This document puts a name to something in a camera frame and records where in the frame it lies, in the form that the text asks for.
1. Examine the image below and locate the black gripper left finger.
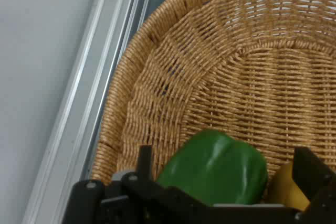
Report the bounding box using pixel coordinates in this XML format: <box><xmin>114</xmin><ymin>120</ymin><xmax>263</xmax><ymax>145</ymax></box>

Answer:
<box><xmin>64</xmin><ymin>145</ymin><xmax>218</xmax><ymax>224</ymax></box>

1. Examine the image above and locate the green bell pepper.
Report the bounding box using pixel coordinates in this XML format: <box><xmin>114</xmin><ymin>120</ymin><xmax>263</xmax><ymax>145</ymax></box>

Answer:
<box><xmin>156</xmin><ymin>129</ymin><xmax>269</xmax><ymax>206</ymax></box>

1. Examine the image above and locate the aluminium frame rail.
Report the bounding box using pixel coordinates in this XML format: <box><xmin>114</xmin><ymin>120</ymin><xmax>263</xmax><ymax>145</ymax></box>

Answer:
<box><xmin>20</xmin><ymin>0</ymin><xmax>161</xmax><ymax>224</ymax></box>

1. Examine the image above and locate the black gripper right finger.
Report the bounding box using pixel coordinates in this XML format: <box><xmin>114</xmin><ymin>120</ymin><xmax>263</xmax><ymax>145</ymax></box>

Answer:
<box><xmin>292</xmin><ymin>146</ymin><xmax>336</xmax><ymax>224</ymax></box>

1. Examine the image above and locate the woven wicker basket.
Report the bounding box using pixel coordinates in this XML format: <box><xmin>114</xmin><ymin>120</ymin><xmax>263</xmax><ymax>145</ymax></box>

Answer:
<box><xmin>90</xmin><ymin>0</ymin><xmax>336</xmax><ymax>206</ymax></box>

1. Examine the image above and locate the yellow fruit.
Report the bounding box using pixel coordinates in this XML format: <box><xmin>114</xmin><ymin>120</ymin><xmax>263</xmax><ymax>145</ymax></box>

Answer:
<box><xmin>265</xmin><ymin>161</ymin><xmax>312</xmax><ymax>212</ymax></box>

